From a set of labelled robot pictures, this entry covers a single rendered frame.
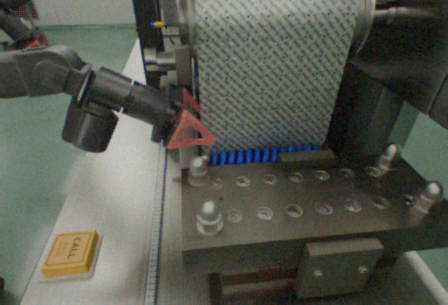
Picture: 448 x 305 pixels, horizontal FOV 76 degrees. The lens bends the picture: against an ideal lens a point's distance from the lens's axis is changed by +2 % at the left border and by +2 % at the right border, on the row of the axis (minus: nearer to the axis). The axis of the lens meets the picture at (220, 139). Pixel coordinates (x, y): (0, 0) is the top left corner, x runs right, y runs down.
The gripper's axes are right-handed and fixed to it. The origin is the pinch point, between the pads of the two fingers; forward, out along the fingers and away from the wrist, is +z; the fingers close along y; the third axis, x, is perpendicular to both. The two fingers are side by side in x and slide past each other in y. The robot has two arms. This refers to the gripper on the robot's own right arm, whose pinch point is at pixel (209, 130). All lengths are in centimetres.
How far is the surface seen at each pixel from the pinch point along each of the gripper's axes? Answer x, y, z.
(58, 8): -177, -557, -165
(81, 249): -24.9, 10.2, -12.1
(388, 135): 11, -14, 48
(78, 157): -138, -141, -25
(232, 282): -13.5, 18.5, 9.6
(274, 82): 12.7, 0.1, 5.3
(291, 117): 8.6, 0.1, 12.0
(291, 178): 1.7, 8.2, 14.1
